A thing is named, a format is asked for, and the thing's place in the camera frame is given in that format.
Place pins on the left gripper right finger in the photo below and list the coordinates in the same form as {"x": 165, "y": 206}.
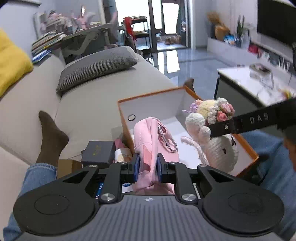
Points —
{"x": 181, "y": 177}

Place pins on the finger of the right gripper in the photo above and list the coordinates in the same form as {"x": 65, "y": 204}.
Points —
{"x": 281, "y": 115}

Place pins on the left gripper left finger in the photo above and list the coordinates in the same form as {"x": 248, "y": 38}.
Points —
{"x": 115, "y": 176}

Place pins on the dark grey gift box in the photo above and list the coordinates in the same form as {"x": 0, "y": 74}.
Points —
{"x": 100, "y": 153}

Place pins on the pink zip pouch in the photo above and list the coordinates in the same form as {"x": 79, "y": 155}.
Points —
{"x": 151, "y": 138}

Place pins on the white lotion tube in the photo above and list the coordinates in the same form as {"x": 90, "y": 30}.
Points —
{"x": 122, "y": 155}

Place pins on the right leg brown sock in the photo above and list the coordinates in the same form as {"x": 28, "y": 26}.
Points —
{"x": 276, "y": 170}

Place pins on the leg brown sock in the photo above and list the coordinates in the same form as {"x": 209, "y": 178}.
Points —
{"x": 276, "y": 170}
{"x": 44, "y": 170}

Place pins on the blue Ocean Park tag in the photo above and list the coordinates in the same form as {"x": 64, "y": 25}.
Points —
{"x": 99, "y": 190}

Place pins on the marble top coffee table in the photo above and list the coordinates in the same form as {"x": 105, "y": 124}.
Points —
{"x": 246, "y": 93}

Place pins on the small kraft cardboard box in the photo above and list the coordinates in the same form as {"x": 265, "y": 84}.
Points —
{"x": 66, "y": 167}

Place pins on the orange cardboard box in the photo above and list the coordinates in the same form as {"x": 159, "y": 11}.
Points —
{"x": 166, "y": 105}

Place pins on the left leg brown sock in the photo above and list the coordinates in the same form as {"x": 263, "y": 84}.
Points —
{"x": 44, "y": 170}

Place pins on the green potted plant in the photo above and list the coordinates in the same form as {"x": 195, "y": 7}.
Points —
{"x": 239, "y": 30}

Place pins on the black television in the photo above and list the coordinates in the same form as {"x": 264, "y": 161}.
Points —
{"x": 276, "y": 20}

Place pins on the golden vase dried flowers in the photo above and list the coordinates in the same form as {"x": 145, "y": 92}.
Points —
{"x": 218, "y": 29}

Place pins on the grey checked cushion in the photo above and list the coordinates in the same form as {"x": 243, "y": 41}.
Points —
{"x": 94, "y": 66}

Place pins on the grey desk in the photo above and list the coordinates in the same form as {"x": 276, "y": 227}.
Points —
{"x": 74, "y": 45}

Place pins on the stack of books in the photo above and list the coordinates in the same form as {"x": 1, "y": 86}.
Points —
{"x": 45, "y": 45}

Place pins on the black shelf trolley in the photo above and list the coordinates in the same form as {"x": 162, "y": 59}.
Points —
{"x": 128, "y": 24}

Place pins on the yellow cushion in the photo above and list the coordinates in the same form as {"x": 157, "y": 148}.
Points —
{"x": 14, "y": 63}

